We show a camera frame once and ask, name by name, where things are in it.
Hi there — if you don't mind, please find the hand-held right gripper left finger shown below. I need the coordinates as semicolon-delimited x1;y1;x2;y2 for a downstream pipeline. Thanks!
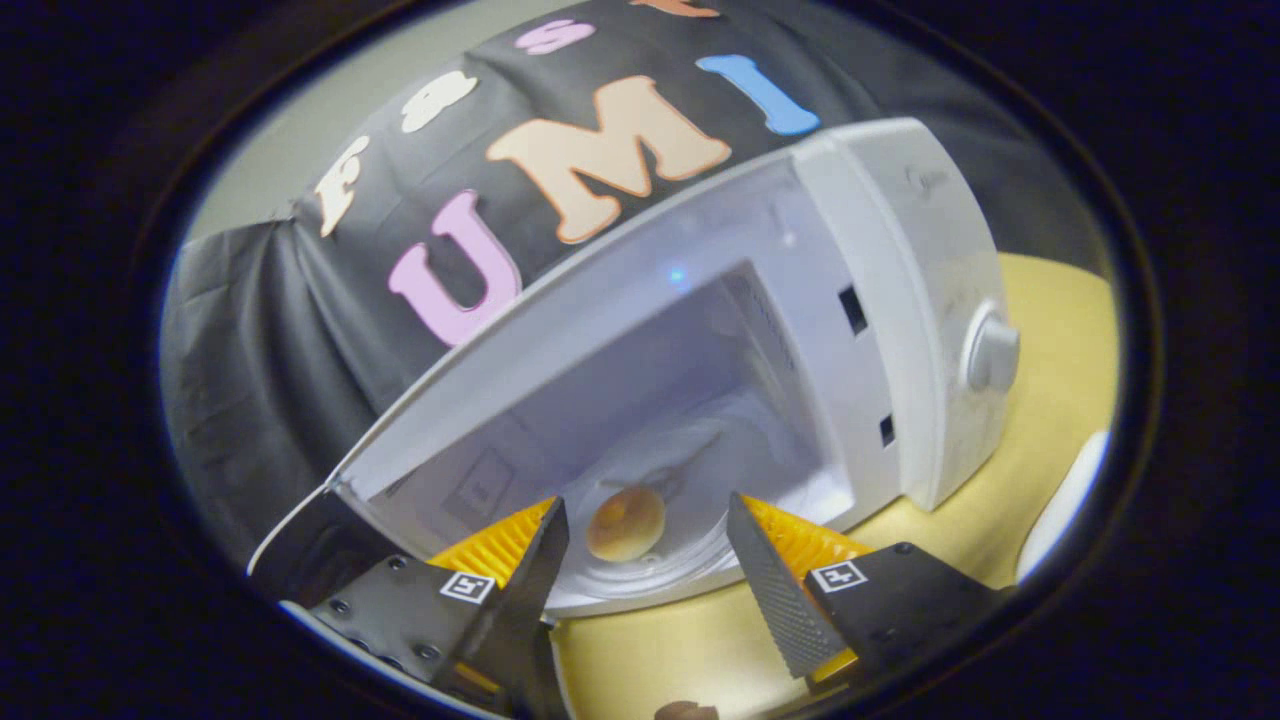
285;497;573;719

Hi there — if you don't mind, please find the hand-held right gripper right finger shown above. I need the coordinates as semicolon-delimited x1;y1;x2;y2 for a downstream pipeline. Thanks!
727;492;1006;691

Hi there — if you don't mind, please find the glazed donut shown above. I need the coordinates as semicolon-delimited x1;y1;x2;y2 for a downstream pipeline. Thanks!
585;486;668;563

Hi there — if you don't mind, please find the white microwave oven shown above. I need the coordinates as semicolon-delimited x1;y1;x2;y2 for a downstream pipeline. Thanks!
248;117;1023;618

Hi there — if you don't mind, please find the white square plate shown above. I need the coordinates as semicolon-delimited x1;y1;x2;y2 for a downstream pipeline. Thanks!
1017;430;1111;583

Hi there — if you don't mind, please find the black backdrop cloth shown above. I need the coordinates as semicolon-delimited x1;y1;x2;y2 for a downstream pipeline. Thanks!
160;0;1001;571

